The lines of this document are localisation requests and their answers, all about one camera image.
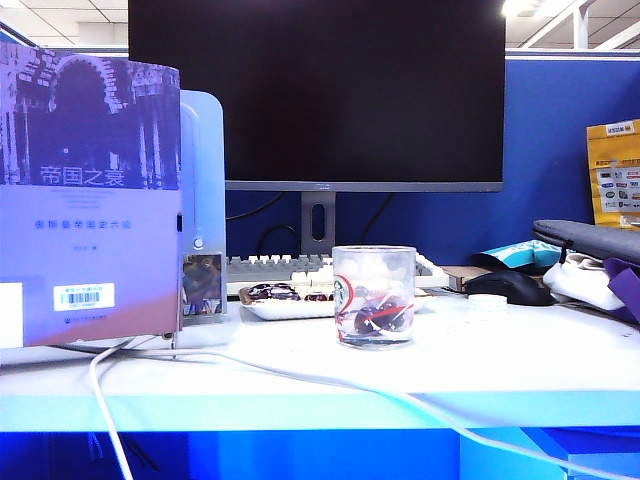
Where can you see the clear printed drinking glass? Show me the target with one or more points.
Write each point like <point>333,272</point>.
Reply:
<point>372,265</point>

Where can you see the grey monitor stand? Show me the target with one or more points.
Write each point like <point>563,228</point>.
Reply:
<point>307,220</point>

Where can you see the white grey keyboard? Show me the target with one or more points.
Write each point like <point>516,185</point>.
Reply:
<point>260,270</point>

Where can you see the white oblong tray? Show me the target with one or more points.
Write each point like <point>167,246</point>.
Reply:
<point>295,311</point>

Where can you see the small photo card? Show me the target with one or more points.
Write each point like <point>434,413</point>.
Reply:
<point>202,285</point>

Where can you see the white desktop device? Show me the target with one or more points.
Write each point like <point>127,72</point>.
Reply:
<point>205,175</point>

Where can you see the brown cardboard piece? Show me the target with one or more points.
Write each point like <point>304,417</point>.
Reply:
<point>457,275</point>

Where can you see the black computer monitor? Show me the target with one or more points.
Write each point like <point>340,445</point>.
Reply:
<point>315,90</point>

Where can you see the small white round lid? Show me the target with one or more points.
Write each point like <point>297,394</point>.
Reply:
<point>487,302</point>

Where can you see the metal book stand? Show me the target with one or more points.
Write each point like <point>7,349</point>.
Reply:
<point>173,345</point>

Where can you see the black computer mouse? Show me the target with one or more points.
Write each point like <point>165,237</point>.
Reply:
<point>515,289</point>

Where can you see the teal white snack packet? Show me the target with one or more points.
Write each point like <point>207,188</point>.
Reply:
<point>530,251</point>

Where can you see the purple cover book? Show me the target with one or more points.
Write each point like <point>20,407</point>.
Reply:
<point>90,240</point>

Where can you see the white cloth bag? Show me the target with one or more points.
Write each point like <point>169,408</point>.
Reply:
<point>575,280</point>

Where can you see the grey laptop sleeve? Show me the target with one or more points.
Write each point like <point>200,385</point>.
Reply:
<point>595,240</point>

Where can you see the yellow printed package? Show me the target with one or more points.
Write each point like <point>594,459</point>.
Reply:
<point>615,170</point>

